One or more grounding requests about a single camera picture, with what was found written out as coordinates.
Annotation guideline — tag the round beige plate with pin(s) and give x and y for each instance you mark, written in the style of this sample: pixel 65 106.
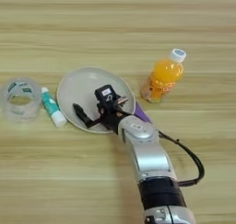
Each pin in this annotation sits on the round beige plate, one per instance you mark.
pixel 80 89

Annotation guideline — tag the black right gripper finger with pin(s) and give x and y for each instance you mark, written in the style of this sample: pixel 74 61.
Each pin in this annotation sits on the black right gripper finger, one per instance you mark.
pixel 122 100
pixel 84 115

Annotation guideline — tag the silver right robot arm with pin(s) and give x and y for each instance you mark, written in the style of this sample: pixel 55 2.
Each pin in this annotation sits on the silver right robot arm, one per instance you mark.
pixel 150 154

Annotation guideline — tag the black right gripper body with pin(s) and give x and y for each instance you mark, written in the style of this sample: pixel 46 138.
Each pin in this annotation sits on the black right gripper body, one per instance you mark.
pixel 110 117

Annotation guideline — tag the small black white-labelled box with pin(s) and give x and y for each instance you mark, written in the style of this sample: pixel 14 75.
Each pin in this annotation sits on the small black white-labelled box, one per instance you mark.
pixel 106 94

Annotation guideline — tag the orange juice bottle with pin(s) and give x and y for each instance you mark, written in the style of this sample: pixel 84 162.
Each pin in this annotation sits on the orange juice bottle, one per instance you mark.
pixel 164 77

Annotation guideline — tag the teal and white glue stick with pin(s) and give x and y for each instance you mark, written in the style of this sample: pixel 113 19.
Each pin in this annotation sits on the teal and white glue stick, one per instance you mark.
pixel 52 108

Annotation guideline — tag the purple rectangular block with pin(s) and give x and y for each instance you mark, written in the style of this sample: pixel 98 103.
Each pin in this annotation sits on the purple rectangular block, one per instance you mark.
pixel 143 114

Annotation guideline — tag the clear tape roll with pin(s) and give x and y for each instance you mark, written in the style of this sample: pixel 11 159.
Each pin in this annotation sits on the clear tape roll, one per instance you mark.
pixel 12 112

